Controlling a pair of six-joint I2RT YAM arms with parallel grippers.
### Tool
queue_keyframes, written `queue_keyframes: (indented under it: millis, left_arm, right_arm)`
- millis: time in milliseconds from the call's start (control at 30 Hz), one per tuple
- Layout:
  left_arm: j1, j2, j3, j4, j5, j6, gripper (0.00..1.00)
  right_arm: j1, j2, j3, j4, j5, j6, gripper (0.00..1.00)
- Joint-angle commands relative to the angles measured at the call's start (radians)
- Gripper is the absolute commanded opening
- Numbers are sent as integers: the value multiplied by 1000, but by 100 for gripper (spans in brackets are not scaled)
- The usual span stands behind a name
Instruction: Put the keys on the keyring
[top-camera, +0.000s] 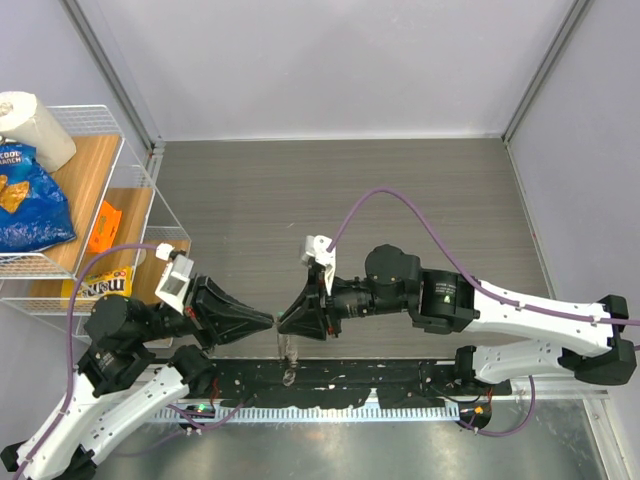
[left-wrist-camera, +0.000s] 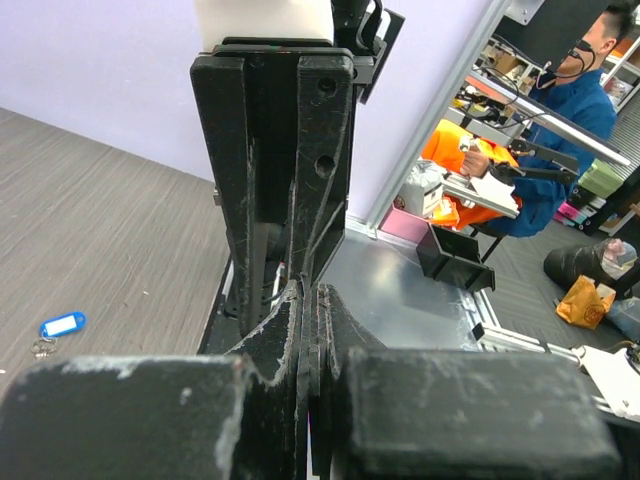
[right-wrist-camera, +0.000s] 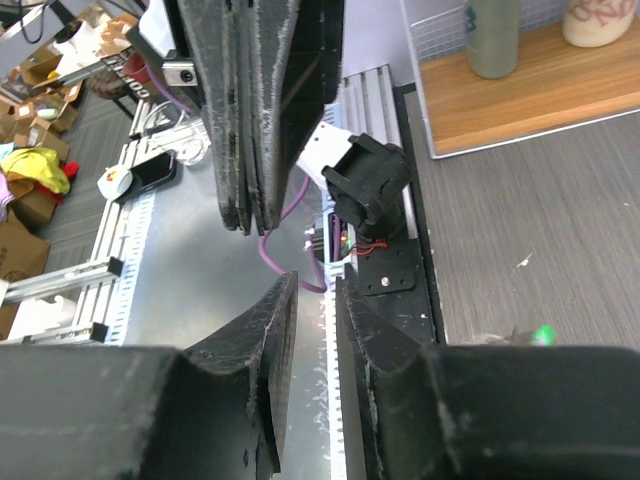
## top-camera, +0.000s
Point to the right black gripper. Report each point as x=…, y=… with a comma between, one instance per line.
x=314, y=313

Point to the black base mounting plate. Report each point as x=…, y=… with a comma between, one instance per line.
x=342, y=384

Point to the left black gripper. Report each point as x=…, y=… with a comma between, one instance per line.
x=228, y=317

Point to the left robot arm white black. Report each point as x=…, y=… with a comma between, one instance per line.
x=142, y=357

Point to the white slotted cable duct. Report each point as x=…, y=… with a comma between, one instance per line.
x=369, y=412

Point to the yellow m&m's bag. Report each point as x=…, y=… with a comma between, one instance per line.
x=96, y=286

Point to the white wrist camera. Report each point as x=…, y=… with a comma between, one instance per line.
x=319, y=249
x=173, y=285

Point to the orange candy packet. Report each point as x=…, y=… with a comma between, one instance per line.
x=105, y=228

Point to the white wire shelf rack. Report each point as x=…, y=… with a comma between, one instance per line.
x=114, y=199

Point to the paper towel roll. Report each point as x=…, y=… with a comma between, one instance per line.
x=25, y=119

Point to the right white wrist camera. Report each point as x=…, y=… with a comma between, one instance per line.
x=319, y=249

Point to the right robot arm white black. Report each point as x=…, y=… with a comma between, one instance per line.
x=584, y=339

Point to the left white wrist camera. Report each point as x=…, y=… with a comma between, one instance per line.
x=173, y=285

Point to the blue chips bag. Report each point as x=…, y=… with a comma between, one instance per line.
x=35, y=213

